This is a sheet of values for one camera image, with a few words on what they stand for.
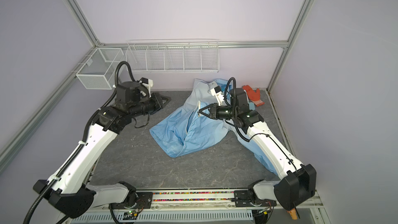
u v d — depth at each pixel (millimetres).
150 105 575
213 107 619
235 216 708
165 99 667
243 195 761
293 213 690
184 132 887
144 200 734
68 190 377
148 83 616
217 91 658
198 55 1064
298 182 387
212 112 618
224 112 628
